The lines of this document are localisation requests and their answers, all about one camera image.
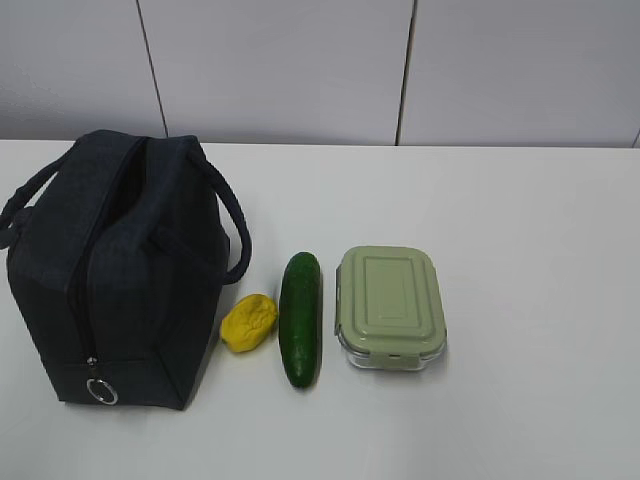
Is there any green cucumber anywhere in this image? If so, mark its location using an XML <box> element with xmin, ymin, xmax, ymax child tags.
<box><xmin>278</xmin><ymin>252</ymin><xmax>321</xmax><ymax>389</ymax></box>

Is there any green lidded glass container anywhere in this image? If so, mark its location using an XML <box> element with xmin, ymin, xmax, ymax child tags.
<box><xmin>334</xmin><ymin>246</ymin><xmax>447</xmax><ymax>371</ymax></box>

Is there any yellow lemon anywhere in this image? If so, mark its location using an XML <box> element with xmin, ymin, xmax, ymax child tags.
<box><xmin>220</xmin><ymin>294</ymin><xmax>278</xmax><ymax>353</ymax></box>

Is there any dark blue lunch bag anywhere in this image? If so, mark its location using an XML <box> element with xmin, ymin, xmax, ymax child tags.
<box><xmin>1</xmin><ymin>130</ymin><xmax>252</xmax><ymax>410</ymax></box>

